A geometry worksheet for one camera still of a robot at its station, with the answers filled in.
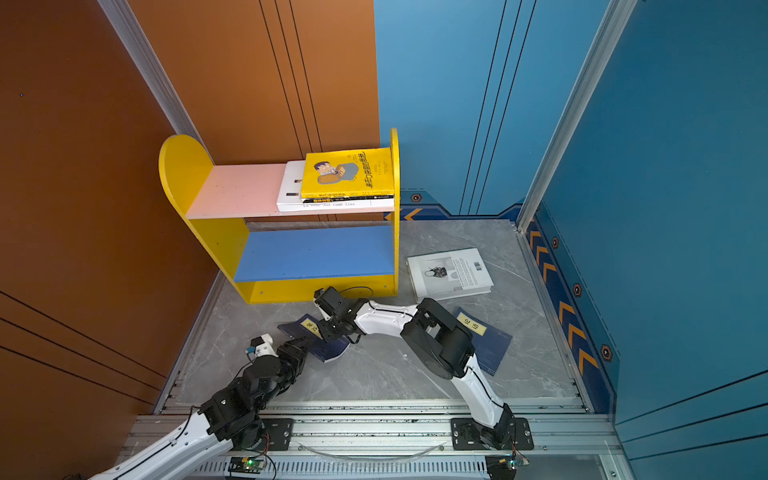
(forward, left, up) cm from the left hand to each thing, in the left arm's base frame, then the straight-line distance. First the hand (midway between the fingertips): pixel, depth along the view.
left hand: (314, 339), depth 81 cm
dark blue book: (+7, +5, -8) cm, 12 cm away
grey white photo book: (+25, -40, -4) cm, 48 cm away
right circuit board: (-27, -48, -10) cm, 56 cm away
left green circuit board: (-27, +14, -11) cm, 32 cm away
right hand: (+6, 0, -8) cm, 10 cm away
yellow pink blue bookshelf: (+26, +18, +4) cm, 32 cm away
